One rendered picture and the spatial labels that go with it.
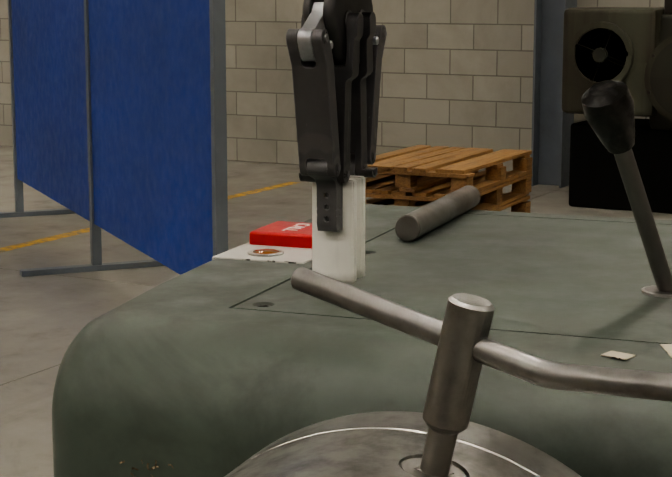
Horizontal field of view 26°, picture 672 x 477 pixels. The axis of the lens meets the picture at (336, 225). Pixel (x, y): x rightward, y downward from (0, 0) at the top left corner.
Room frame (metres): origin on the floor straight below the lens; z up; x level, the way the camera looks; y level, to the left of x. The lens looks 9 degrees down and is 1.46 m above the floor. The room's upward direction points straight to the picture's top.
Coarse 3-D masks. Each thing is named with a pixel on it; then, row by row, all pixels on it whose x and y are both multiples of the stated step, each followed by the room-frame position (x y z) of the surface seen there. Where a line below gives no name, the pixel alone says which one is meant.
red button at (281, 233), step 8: (272, 224) 1.20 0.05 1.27; (280, 224) 1.20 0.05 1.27; (288, 224) 1.20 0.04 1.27; (296, 224) 1.19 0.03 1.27; (304, 224) 1.20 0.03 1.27; (256, 232) 1.16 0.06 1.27; (264, 232) 1.16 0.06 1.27; (272, 232) 1.16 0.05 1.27; (280, 232) 1.16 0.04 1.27; (288, 232) 1.16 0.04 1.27; (296, 232) 1.16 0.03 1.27; (304, 232) 1.16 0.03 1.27; (256, 240) 1.16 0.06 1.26; (264, 240) 1.16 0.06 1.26; (272, 240) 1.16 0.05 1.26; (280, 240) 1.15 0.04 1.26; (288, 240) 1.15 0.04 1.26; (296, 240) 1.15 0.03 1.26; (304, 240) 1.15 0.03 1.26
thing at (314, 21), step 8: (312, 8) 0.94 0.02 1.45; (320, 8) 0.94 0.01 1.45; (312, 16) 0.93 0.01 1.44; (320, 16) 0.93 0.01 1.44; (304, 24) 0.93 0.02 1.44; (312, 24) 0.92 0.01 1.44; (320, 24) 0.93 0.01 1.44; (304, 32) 0.91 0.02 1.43; (304, 40) 0.91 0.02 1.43; (304, 48) 0.92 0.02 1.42; (312, 48) 0.92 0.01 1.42; (304, 56) 0.92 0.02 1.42; (312, 56) 0.92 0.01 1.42
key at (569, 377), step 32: (320, 288) 0.70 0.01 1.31; (352, 288) 0.70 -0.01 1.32; (384, 320) 0.68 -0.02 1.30; (416, 320) 0.67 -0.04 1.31; (480, 352) 0.65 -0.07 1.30; (512, 352) 0.64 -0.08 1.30; (544, 384) 0.63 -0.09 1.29; (576, 384) 0.62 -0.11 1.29; (608, 384) 0.61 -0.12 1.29; (640, 384) 0.60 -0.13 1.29
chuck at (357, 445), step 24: (336, 432) 0.73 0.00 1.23; (360, 432) 0.72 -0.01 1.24; (384, 432) 0.71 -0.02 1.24; (408, 432) 0.71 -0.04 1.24; (264, 456) 0.72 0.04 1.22; (288, 456) 0.70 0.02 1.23; (312, 456) 0.69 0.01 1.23; (336, 456) 0.68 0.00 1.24; (360, 456) 0.68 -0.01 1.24; (384, 456) 0.68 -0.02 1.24; (408, 456) 0.68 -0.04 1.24; (456, 456) 0.69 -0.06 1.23; (480, 456) 0.69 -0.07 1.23
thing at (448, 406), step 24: (456, 312) 0.65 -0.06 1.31; (480, 312) 0.65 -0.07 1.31; (456, 336) 0.65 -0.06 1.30; (480, 336) 0.65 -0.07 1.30; (456, 360) 0.65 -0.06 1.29; (432, 384) 0.66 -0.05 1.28; (456, 384) 0.65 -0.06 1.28; (432, 408) 0.66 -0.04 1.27; (456, 408) 0.65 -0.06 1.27; (432, 432) 0.66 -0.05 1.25; (456, 432) 0.66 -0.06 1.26; (432, 456) 0.66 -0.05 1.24
